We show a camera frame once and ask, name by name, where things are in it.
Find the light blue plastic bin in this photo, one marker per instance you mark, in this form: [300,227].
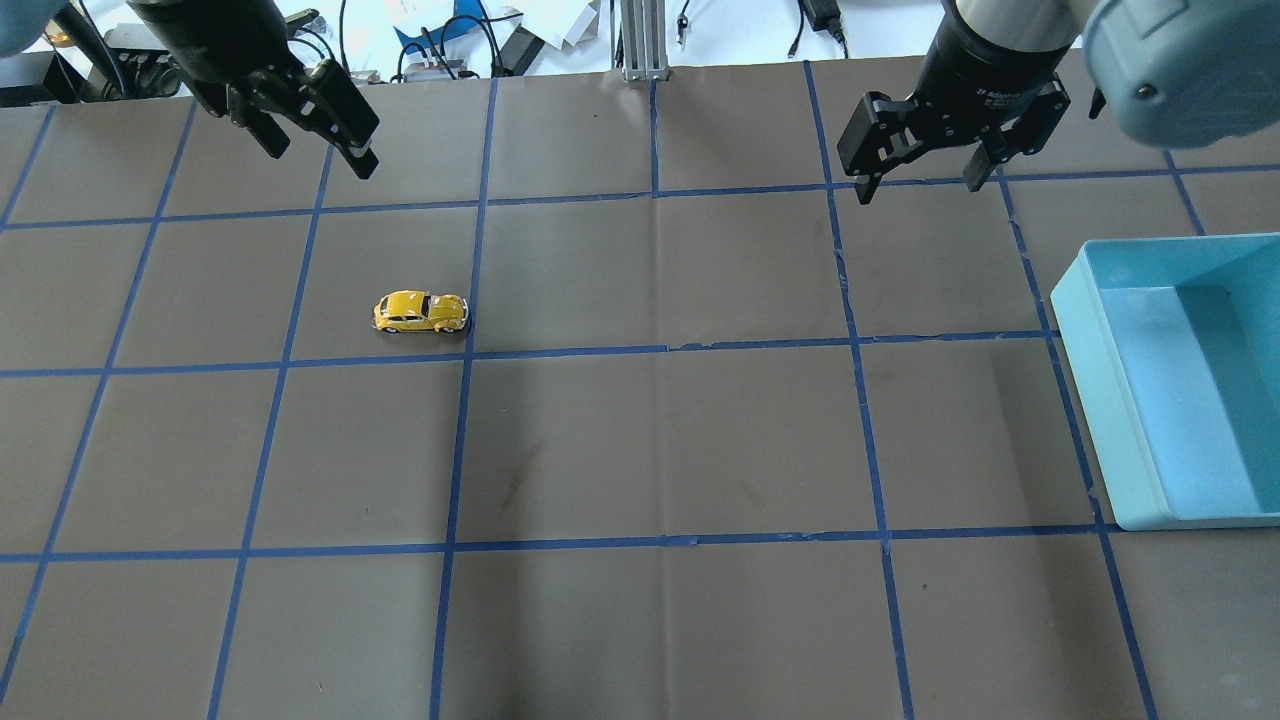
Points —
[1173,344]

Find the yellow beetle toy car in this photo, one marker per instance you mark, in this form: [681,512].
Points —
[406,311]

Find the aluminium frame post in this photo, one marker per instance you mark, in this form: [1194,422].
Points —
[640,40]

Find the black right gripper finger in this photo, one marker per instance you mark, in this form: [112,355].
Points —
[994,148]
[875,141]

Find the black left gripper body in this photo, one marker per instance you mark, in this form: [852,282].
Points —
[212,42]

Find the brown paper table mat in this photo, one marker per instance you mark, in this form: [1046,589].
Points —
[717,442]

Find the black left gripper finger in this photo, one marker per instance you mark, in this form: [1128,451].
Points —
[336,110]
[264,130]

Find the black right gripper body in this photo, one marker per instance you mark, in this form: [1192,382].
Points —
[985,68]

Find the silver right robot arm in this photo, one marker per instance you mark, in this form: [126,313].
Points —
[1176,75]

